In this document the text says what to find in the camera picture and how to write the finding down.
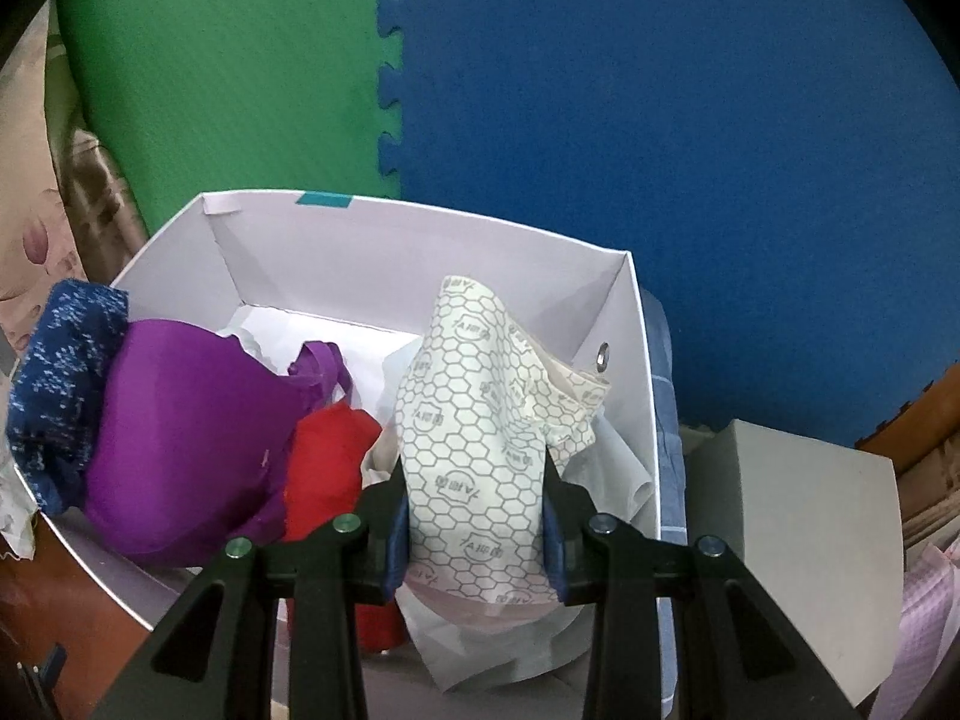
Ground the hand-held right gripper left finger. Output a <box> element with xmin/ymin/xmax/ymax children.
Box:
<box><xmin>97</xmin><ymin>463</ymin><xmax>411</xmax><ymax>720</ymax></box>

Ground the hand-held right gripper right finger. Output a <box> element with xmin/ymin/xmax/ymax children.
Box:
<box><xmin>540</xmin><ymin>456</ymin><xmax>865</xmax><ymax>720</ymax></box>

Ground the white underwear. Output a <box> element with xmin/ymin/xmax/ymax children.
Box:
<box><xmin>360</xmin><ymin>412</ymin><xmax>653</xmax><ymax>695</ymax></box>

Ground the hexagon print underwear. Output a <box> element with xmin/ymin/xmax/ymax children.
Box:
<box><xmin>394</xmin><ymin>274</ymin><xmax>612</xmax><ymax>616</ymax></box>

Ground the white cardboard box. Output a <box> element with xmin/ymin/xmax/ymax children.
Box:
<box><xmin>15</xmin><ymin>191</ymin><xmax>665</xmax><ymax>720</ymax></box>

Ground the red underwear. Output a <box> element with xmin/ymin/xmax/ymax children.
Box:
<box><xmin>283</xmin><ymin>401</ymin><xmax>410</xmax><ymax>653</ymax></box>

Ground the navy patterned underwear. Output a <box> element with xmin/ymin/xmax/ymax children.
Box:
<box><xmin>7</xmin><ymin>279</ymin><xmax>131</xmax><ymax>515</ymax></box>

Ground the blue plaid cloth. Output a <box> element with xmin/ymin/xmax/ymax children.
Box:
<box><xmin>637</xmin><ymin>289</ymin><xmax>688</xmax><ymax>720</ymax></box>

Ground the purple bra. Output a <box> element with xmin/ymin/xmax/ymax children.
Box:
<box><xmin>82</xmin><ymin>319</ymin><xmax>353</xmax><ymax>568</ymax></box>

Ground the grey box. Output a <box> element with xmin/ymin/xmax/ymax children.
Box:
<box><xmin>686</xmin><ymin>420</ymin><xmax>905</xmax><ymax>707</ymax></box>

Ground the pink checked cloth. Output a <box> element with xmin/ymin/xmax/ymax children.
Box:
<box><xmin>862</xmin><ymin>532</ymin><xmax>960</xmax><ymax>720</ymax></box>

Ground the brown wooden furniture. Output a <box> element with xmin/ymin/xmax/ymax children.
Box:
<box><xmin>859</xmin><ymin>364</ymin><xmax>960</xmax><ymax>496</ymax></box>

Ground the blue foam mat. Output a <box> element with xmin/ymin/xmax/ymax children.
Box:
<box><xmin>375</xmin><ymin>0</ymin><xmax>960</xmax><ymax>452</ymax></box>

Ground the brown patterned fabric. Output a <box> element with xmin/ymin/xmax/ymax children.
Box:
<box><xmin>60</xmin><ymin>127</ymin><xmax>151</xmax><ymax>287</ymax></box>

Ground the green foam mat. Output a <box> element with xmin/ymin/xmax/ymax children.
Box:
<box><xmin>56</xmin><ymin>0</ymin><xmax>407</xmax><ymax>238</ymax></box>

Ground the floral pink curtain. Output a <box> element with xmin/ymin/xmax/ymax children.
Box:
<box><xmin>0</xmin><ymin>0</ymin><xmax>113</xmax><ymax>361</ymax></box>

